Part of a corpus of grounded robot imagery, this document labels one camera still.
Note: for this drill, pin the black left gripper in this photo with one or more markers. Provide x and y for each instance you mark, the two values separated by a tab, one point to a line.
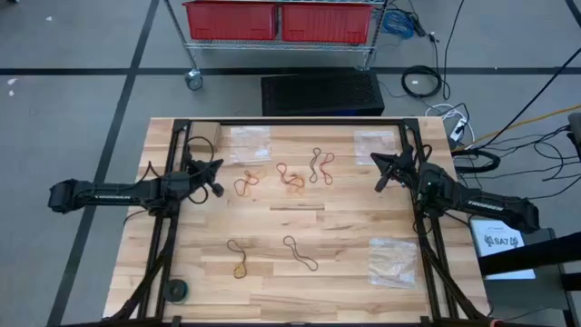
199	172

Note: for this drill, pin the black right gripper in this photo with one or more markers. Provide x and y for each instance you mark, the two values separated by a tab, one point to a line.
408	165

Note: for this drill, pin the clear plastic zip bag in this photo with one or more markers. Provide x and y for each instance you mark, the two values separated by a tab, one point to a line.
392	263
249	145
374	147

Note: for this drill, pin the red rubber band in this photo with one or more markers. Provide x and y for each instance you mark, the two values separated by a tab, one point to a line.
320	169
235	185
278	169

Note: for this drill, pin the yellow rubber band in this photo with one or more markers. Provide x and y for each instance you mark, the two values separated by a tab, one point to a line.
252	173
299	178
236	272

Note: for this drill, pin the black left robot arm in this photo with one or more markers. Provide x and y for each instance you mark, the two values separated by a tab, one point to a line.
113	195

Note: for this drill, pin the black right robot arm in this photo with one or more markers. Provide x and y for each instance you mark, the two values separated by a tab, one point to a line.
490	206

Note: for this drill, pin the small cardboard box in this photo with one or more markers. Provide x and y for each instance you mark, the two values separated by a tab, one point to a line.
204	136

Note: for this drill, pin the white power strip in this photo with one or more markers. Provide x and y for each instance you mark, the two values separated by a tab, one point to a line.
458	129

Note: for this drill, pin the cart caster wheel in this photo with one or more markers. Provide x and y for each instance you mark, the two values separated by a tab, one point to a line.
194	79

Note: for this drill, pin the black perforated metal box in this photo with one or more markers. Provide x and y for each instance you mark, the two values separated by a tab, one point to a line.
322	93

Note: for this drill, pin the black tape roll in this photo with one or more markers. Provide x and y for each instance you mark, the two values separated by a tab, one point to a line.
175	290

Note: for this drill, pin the white printed paper sheet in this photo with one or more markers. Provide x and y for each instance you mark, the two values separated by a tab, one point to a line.
499	254

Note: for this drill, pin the red plastic bin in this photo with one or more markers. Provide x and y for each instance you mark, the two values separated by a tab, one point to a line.
231	20
327	22

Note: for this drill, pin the black beam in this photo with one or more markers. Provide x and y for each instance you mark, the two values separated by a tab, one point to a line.
531	254

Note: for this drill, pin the grey device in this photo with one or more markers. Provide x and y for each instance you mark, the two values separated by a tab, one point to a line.
575	131

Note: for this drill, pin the grey stand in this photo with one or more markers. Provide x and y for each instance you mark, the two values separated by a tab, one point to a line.
522	300

